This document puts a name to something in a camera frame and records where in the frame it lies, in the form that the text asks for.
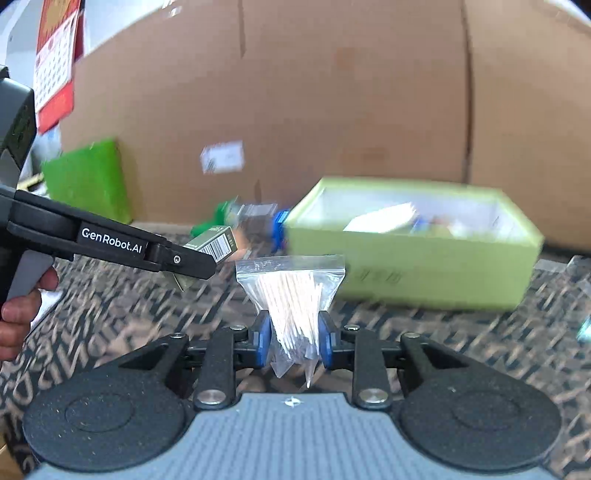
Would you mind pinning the clear plastic bag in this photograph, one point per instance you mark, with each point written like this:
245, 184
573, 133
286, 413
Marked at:
256, 212

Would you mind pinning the small green box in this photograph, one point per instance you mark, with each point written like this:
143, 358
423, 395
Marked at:
217, 214

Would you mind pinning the person's left hand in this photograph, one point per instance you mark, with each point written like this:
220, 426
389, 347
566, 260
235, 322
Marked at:
18, 323

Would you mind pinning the white shipping label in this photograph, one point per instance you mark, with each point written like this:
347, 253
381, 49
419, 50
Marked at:
222, 157

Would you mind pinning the black patterned mat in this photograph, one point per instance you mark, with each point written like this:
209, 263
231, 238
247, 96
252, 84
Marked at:
461, 350

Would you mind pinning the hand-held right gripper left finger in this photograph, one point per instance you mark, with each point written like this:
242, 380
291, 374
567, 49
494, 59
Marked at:
263, 341

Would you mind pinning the light green box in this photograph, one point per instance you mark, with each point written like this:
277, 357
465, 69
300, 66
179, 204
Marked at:
415, 267

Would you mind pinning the clear bag of cotton swabs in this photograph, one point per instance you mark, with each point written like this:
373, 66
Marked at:
288, 286

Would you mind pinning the small olive box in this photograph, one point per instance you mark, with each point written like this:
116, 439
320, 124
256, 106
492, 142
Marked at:
214, 242

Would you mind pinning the large green box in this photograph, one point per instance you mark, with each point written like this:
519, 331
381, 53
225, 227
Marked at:
87, 180

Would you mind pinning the large cardboard box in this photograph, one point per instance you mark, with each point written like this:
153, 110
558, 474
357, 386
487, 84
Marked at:
346, 92

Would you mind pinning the red wall calendar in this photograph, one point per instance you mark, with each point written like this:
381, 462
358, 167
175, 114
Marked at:
57, 69

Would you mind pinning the shiny blue packet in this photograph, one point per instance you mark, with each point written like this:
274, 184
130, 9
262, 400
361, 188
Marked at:
279, 230

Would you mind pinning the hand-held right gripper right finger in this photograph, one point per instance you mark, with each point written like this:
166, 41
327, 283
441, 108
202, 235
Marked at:
325, 341

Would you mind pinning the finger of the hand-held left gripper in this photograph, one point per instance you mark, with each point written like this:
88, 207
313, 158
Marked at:
184, 263

